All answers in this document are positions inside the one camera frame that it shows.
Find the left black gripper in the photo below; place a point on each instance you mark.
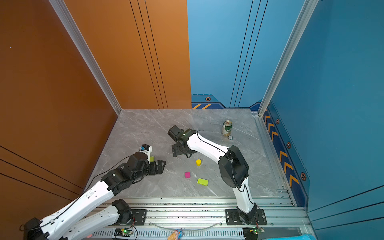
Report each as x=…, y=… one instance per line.
x=155, y=171

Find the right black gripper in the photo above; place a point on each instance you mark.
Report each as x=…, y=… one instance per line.
x=175, y=151

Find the lime green block front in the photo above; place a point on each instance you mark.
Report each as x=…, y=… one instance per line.
x=203, y=182

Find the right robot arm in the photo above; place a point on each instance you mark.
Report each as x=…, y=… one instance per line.
x=232, y=165

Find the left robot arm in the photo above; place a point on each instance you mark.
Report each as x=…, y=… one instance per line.
x=72, y=223

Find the yellow cylinder block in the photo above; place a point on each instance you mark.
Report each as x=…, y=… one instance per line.
x=198, y=162

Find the green beverage can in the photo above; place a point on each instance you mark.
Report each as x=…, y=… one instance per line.
x=227, y=128

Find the left circuit board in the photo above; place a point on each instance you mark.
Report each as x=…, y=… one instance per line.
x=123, y=233

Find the circuit board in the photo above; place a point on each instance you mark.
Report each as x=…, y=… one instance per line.
x=257, y=230
x=123, y=233

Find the colourful snack wrapper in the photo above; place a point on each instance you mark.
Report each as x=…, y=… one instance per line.
x=176, y=235

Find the right circuit board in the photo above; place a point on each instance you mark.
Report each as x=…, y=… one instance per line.
x=257, y=230

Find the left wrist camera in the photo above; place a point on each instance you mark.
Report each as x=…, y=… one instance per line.
x=146, y=149

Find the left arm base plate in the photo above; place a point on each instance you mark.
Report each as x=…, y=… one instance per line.
x=136, y=217

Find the aluminium front rail frame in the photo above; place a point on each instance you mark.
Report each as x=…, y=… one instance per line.
x=205, y=218

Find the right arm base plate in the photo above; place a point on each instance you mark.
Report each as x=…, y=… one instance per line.
x=234, y=217

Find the left aluminium corner post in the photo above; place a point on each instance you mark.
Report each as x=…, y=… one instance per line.
x=75, y=34

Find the aluminium corner post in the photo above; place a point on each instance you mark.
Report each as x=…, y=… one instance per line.
x=75, y=34
x=294, y=38

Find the right aluminium corner post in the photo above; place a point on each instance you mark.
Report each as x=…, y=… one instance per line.
x=294, y=38

